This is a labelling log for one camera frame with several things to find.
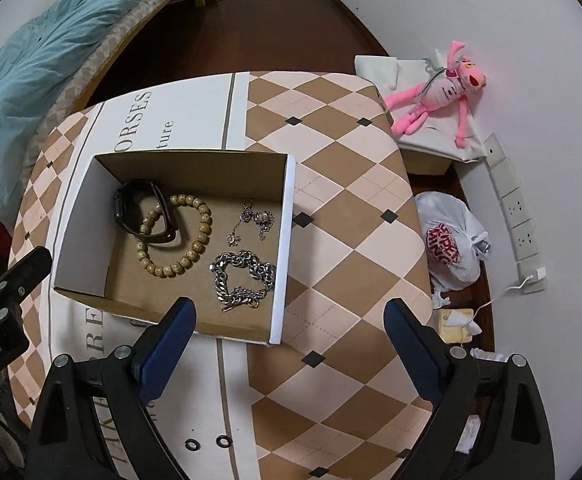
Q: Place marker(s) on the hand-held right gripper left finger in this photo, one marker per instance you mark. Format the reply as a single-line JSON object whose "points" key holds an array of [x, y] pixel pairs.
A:
{"points": [[167, 347]]}

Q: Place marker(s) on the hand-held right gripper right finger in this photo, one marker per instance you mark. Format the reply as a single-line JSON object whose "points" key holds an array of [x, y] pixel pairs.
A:
{"points": [[415, 355]]}

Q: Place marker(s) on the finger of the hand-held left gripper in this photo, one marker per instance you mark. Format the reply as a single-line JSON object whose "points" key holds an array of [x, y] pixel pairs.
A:
{"points": [[28, 270]]}

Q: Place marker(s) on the black smart band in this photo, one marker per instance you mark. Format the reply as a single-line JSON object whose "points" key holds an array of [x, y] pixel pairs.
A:
{"points": [[121, 210]]}

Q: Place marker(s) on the small yellowish box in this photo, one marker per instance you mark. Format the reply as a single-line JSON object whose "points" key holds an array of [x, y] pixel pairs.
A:
{"points": [[453, 327]]}

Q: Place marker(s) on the brown checkered tablecloth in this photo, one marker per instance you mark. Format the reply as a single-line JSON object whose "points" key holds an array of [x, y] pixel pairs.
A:
{"points": [[346, 240]]}

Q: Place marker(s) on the white plastic bag red print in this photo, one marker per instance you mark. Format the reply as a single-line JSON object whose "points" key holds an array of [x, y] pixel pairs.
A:
{"points": [[446, 210]]}

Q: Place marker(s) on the white power strip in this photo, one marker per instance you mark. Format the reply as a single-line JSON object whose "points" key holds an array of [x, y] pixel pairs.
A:
{"points": [[513, 205]]}

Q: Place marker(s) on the small brown cardboard box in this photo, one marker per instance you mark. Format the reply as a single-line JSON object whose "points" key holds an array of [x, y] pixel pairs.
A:
{"points": [[423, 162]]}

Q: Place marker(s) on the teal blanket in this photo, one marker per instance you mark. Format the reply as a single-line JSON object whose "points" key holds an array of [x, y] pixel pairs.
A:
{"points": [[46, 50]]}

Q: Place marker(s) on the white printed paper bag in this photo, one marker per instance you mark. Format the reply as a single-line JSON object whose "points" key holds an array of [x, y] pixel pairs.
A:
{"points": [[181, 110]]}

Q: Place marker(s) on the pink plush toy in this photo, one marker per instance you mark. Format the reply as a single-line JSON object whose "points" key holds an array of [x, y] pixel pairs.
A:
{"points": [[441, 92]]}

